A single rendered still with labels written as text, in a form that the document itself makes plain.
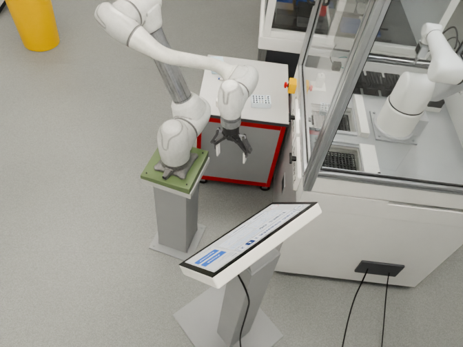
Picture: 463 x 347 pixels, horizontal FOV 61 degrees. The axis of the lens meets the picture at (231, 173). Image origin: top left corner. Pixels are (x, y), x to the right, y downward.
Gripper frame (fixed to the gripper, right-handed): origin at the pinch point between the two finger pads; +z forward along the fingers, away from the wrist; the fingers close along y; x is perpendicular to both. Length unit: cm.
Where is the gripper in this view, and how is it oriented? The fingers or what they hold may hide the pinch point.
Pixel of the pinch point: (231, 156)
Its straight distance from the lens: 188.3
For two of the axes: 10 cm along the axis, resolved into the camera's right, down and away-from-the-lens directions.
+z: 0.1, 6.7, 7.4
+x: -3.7, 6.9, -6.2
